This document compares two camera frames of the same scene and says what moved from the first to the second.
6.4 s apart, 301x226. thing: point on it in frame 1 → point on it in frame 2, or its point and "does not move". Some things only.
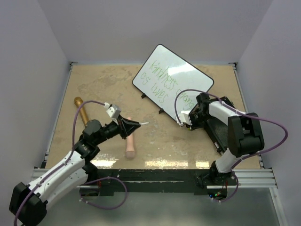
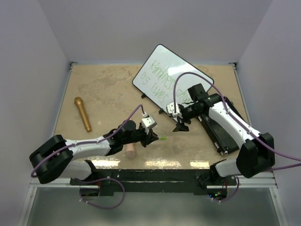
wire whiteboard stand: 144,95 does not move
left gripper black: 124,132 → 148,138
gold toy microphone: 78,100 does not move
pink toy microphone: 130,152 does not move
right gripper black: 194,126 → 181,127
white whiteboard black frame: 164,75 does not move
